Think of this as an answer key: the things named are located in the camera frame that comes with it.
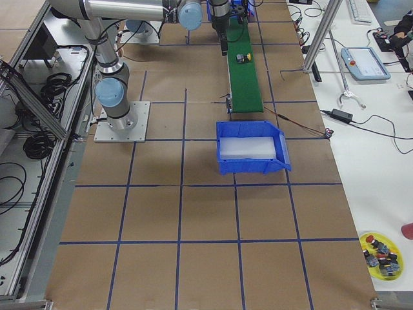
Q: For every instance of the white foam pad far bin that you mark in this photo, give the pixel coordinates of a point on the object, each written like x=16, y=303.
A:
x=247, y=148

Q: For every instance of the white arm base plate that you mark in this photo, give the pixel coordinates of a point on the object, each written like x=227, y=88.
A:
x=130, y=128

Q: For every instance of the black power adapter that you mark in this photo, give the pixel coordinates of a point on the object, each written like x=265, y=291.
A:
x=342, y=116

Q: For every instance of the blue teach pendant tablet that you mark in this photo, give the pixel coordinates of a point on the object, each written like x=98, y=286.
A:
x=363, y=64

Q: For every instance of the yellow plate of buttons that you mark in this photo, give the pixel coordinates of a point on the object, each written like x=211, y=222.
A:
x=383, y=259

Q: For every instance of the black bar tool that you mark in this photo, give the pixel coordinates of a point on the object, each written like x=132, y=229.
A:
x=316, y=73

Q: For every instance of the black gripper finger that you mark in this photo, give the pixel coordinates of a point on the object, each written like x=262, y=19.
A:
x=221, y=41
x=225, y=44

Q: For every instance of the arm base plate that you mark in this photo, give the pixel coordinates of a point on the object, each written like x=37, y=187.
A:
x=148, y=37

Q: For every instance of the white keyboard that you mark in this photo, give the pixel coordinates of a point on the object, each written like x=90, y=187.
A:
x=359, y=12

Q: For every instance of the green conveyor belt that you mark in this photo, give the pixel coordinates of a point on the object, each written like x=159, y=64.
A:
x=245, y=95

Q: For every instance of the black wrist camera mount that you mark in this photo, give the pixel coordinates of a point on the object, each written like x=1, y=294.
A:
x=242, y=10

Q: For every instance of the yellow mushroom push button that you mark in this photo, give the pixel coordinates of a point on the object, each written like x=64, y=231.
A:
x=243, y=58

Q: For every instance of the blue bin far end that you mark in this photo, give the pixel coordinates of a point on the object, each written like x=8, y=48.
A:
x=244, y=129

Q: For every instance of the aluminium frame post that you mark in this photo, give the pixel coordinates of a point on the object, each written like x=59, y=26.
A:
x=321, y=32

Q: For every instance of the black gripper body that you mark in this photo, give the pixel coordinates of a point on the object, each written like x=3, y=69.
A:
x=219, y=23

